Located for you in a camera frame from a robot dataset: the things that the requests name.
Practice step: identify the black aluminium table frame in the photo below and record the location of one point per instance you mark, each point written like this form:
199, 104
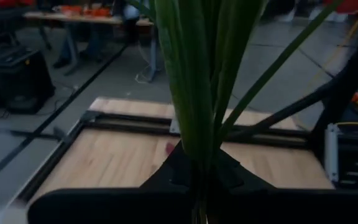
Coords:
129, 119

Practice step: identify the orange items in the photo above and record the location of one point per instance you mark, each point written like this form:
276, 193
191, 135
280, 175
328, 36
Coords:
85, 11

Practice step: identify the person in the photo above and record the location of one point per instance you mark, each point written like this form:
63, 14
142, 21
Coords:
68, 49

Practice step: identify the black equipment case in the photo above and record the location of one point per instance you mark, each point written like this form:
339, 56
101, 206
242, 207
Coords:
17, 81

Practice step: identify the wooden background table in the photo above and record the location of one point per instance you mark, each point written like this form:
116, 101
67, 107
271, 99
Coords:
82, 19

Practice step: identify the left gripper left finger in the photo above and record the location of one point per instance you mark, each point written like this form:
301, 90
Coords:
172, 174

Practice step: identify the red artificial flower bunch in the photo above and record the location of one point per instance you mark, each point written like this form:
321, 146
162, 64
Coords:
185, 77

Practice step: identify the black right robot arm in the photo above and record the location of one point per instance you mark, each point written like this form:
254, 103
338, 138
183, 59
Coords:
356, 165

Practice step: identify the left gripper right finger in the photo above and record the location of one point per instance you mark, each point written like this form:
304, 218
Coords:
232, 177

